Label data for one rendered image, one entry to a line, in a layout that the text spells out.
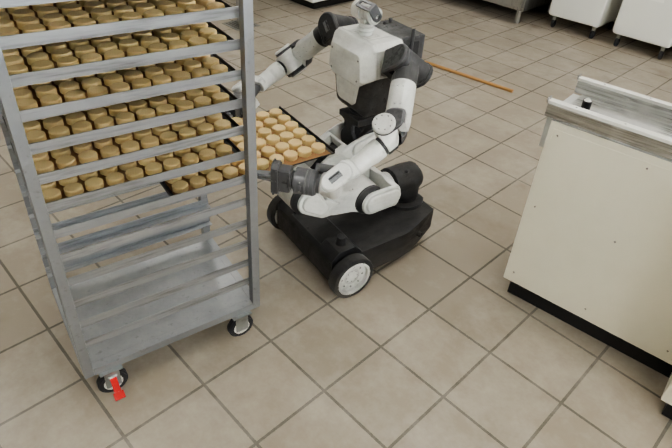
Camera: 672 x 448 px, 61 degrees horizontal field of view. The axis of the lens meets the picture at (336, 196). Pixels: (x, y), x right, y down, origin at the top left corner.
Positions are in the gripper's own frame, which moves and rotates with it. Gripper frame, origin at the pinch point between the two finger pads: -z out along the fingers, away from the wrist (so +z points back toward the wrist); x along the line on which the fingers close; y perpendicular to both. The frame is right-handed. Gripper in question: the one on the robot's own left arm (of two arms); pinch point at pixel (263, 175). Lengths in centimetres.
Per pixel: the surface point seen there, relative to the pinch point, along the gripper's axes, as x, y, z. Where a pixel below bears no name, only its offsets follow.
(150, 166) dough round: 10.8, 21.1, -28.3
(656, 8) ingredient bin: -24, -385, 232
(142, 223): -36, -7, -52
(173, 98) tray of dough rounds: 28.8, 10.6, -23.9
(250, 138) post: 17.1, 6.9, -1.9
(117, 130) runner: 28, 31, -30
